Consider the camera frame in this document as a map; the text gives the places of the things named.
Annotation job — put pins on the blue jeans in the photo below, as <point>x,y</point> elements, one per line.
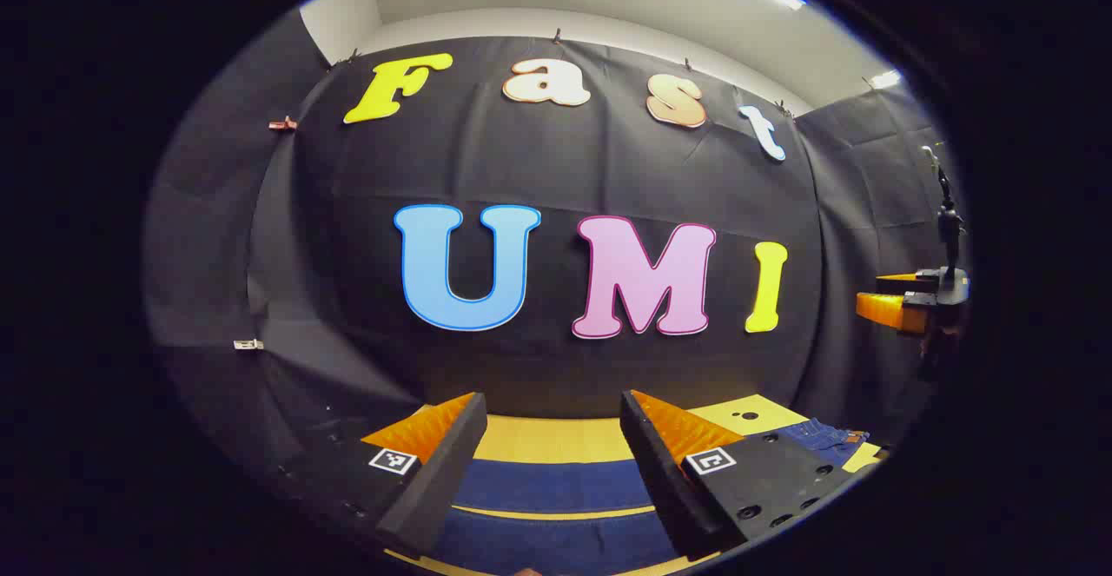
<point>556,485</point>

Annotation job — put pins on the red cloth clip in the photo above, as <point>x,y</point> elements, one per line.
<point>282,124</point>

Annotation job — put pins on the ceiling strip light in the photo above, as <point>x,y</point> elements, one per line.
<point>884,79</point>

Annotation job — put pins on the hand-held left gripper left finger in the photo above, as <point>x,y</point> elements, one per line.
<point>434,480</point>

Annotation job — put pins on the black round table grommet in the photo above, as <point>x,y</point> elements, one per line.
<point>748,415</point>

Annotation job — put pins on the black backdrop cloth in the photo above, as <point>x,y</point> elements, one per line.
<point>556,168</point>

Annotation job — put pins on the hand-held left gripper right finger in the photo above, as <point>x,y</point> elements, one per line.
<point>660,480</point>

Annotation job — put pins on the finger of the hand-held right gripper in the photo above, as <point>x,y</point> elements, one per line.
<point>882,308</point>
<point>895,279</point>

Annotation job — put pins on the white cloth clip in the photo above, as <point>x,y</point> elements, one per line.
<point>248,344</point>

